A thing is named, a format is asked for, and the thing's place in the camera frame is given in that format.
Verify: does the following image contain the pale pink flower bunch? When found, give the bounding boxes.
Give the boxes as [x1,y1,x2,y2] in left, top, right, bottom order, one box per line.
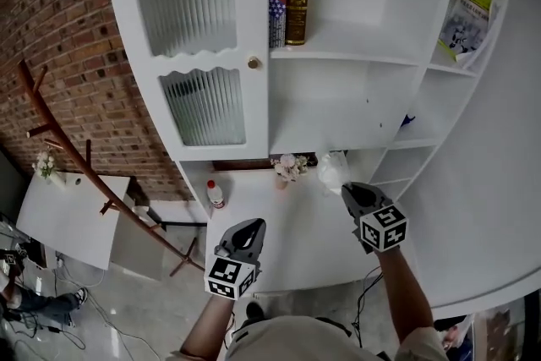
[270,153,309,183]

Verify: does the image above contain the white flower bunch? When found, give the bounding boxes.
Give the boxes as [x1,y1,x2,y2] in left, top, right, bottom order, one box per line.
[32,150,58,181]

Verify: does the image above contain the yellow-green cover magazine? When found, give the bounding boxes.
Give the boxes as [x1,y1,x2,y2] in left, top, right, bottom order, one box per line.
[438,0,494,63]

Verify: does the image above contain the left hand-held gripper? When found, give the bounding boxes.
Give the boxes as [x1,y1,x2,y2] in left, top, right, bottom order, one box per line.
[204,217,268,301]

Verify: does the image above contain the white ribbed glass cabinet door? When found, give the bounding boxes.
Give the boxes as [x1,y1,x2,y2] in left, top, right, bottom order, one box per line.
[101,0,271,161]

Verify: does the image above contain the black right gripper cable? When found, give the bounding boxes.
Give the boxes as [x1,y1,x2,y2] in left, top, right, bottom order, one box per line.
[350,265,384,347]

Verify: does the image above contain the person's left forearm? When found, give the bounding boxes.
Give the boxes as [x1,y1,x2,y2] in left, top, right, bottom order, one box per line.
[179,293,238,360]

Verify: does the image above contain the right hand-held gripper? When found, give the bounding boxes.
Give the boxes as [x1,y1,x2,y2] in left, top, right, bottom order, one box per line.
[341,181,410,254]

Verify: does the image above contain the white bottle red cap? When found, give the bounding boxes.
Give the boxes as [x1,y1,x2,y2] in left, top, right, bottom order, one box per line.
[205,179,227,210]

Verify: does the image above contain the black strap bag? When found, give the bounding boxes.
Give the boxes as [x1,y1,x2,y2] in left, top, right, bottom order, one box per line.
[434,315,468,333]

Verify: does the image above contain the white side table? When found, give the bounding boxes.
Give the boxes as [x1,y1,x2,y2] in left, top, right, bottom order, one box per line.
[15,171,166,282]

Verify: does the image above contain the white object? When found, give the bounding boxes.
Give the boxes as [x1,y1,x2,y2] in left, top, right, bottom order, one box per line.
[316,150,352,196]

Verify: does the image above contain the white cable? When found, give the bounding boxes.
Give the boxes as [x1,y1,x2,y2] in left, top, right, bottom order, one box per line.
[54,265,107,289]

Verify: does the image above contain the wooden coat rack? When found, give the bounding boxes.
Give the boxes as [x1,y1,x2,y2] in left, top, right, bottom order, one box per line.
[16,58,206,278]

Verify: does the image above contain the white booklets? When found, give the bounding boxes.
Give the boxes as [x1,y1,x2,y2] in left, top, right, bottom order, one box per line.
[456,0,502,71]

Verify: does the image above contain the person's right forearm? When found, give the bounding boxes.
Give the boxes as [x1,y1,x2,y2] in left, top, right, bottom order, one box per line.
[375,247,436,346]

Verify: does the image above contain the white desk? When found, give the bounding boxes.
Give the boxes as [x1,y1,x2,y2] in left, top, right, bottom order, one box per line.
[175,158,428,297]

